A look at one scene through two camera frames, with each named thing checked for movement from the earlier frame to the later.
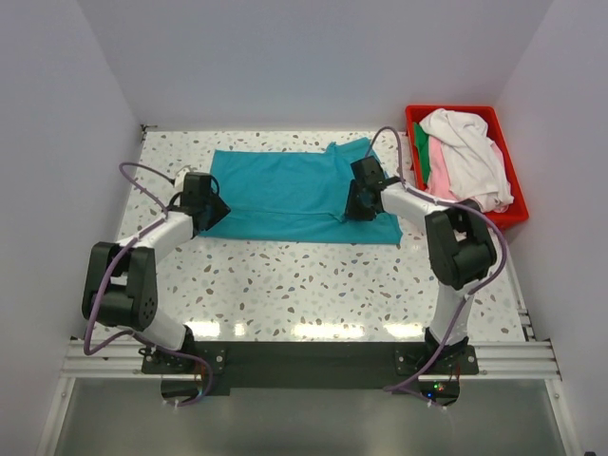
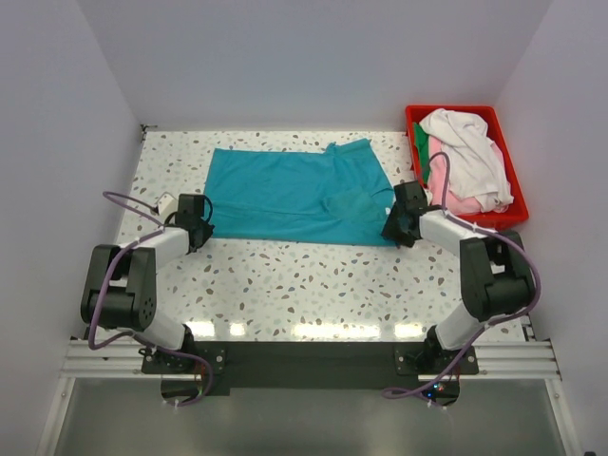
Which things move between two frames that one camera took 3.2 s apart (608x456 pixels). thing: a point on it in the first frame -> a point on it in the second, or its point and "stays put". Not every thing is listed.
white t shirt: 474,168 stays put
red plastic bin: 519,209 stays put
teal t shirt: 298,197 stays put
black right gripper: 351,211 -> 390,232
